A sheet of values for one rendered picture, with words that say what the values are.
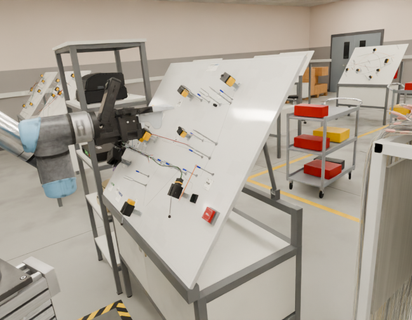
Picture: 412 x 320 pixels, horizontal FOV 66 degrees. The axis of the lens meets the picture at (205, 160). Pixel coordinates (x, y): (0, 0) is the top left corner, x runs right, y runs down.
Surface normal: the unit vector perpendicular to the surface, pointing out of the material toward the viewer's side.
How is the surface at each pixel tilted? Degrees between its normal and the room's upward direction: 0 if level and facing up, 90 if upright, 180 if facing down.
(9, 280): 0
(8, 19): 90
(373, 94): 90
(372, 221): 90
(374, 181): 90
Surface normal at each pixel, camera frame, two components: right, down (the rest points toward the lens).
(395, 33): -0.80, 0.24
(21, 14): 0.59, 0.21
